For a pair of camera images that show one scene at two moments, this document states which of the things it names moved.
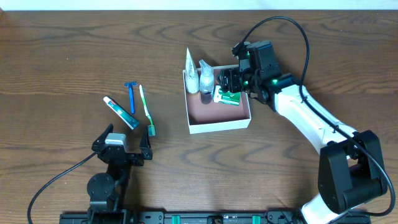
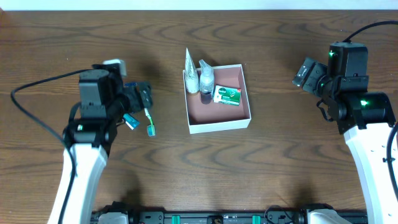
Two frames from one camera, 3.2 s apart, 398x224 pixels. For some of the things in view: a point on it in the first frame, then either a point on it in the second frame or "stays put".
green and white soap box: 227,97 stays put
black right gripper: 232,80 -> 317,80
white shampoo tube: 192,78 stays put
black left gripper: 123,156 -> 145,94
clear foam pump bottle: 206,83 stays put
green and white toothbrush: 151,128 stays put
